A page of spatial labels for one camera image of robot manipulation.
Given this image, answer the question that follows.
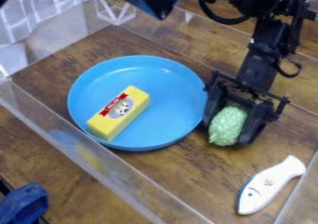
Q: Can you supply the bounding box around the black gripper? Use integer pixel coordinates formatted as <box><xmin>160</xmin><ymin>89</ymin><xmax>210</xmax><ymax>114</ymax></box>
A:
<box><xmin>203</xmin><ymin>44</ymin><xmax>298</xmax><ymax>145</ymax></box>

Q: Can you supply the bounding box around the green bitter gourd toy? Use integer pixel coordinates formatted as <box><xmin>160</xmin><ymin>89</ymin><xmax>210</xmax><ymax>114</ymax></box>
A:
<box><xmin>208</xmin><ymin>105</ymin><xmax>247</xmax><ymax>146</ymax></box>

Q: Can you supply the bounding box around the blue round plate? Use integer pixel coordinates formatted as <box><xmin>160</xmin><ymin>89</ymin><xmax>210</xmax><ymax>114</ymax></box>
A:
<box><xmin>67</xmin><ymin>55</ymin><xmax>207</xmax><ymax>152</ymax></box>

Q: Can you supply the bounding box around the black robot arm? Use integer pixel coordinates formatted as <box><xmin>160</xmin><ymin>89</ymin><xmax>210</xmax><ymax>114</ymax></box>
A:
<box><xmin>124</xmin><ymin>0</ymin><xmax>317</xmax><ymax>96</ymax></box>

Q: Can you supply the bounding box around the white wooden fish toy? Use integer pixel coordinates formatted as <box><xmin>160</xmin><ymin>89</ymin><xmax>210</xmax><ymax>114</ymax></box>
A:
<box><xmin>238</xmin><ymin>155</ymin><xmax>306</xmax><ymax>215</ymax></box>

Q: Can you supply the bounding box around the yellow butter block toy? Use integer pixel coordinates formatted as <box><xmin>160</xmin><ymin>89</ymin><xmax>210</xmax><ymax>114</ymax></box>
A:
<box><xmin>87</xmin><ymin>86</ymin><xmax>150</xmax><ymax>141</ymax></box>

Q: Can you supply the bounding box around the white grid cloth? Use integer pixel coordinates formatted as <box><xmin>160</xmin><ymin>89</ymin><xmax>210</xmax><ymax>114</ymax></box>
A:
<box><xmin>0</xmin><ymin>0</ymin><xmax>122</xmax><ymax>45</ymax></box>

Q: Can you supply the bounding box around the blue clamp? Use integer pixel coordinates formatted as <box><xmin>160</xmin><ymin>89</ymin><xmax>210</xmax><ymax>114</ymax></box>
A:
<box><xmin>0</xmin><ymin>182</ymin><xmax>48</xmax><ymax>224</ymax></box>

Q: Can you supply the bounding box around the clear acrylic enclosure wall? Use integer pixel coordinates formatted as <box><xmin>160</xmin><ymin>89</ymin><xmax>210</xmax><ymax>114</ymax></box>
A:
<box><xmin>0</xmin><ymin>0</ymin><xmax>318</xmax><ymax>224</ymax></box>

